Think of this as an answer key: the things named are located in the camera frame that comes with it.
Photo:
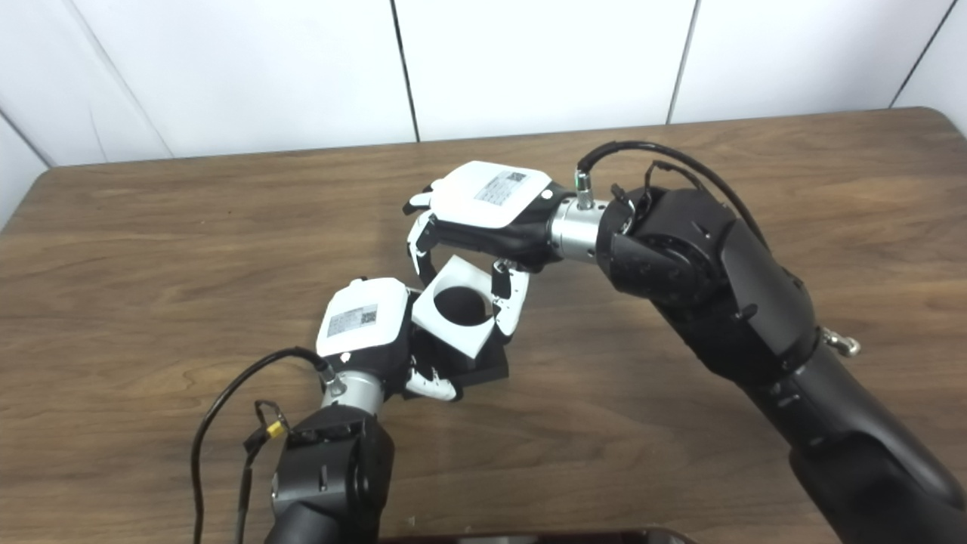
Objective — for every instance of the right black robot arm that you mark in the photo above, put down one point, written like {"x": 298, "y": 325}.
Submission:
{"x": 740, "y": 302}

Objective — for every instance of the white square piece with hole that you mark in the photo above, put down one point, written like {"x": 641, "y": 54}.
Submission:
{"x": 468, "y": 340}

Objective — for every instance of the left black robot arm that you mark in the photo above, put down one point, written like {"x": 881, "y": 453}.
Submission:
{"x": 332, "y": 476}

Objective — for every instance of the black peg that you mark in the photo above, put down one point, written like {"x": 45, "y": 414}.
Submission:
{"x": 461, "y": 306}

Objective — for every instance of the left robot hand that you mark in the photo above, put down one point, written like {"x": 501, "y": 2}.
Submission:
{"x": 363, "y": 317}

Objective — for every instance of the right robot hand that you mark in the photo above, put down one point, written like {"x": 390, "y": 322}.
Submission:
{"x": 483, "y": 200}

